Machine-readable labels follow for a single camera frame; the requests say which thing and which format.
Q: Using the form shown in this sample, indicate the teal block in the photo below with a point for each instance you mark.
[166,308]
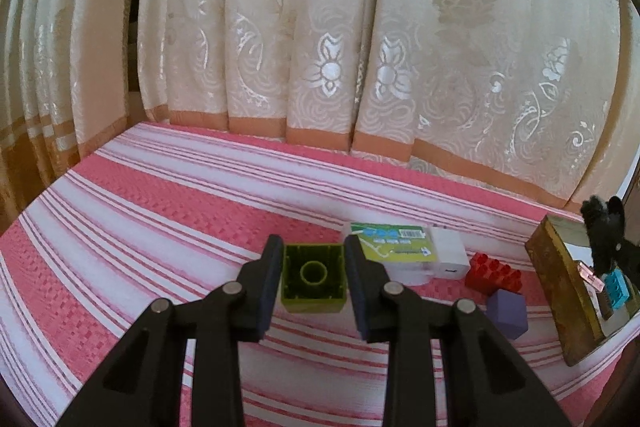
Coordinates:
[616,289]

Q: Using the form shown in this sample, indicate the pink framed box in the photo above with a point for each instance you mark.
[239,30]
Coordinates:
[590,276]

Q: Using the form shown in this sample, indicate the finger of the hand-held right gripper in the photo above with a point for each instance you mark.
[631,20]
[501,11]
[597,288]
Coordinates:
[627,257]

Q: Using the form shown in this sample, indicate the green and white packet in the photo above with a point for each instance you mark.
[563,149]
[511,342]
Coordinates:
[395,242]

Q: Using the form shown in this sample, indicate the red building block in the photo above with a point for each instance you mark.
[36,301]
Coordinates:
[492,277]

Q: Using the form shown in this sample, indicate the cream curtain with gold bands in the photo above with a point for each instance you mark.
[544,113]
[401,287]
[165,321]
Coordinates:
[60,82]

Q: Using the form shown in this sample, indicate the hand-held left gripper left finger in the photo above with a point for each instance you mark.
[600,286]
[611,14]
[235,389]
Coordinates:
[270,287]

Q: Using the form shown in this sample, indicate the gold rectangular tin box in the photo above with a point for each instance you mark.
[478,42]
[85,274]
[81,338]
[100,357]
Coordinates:
[555,287]

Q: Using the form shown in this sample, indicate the purple block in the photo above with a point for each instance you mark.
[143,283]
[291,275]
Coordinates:
[507,314]

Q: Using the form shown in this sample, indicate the pink striped bedspread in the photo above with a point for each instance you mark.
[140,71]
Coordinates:
[150,207]

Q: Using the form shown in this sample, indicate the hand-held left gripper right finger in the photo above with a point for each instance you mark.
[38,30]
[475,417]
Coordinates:
[357,287]

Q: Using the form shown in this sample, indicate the cream floral curtain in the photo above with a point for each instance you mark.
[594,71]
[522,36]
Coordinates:
[350,7]

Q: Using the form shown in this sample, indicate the white charger plug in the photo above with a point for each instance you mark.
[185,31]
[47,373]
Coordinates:
[447,252]

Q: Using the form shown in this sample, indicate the green building block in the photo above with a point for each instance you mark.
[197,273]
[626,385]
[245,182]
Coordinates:
[315,302]

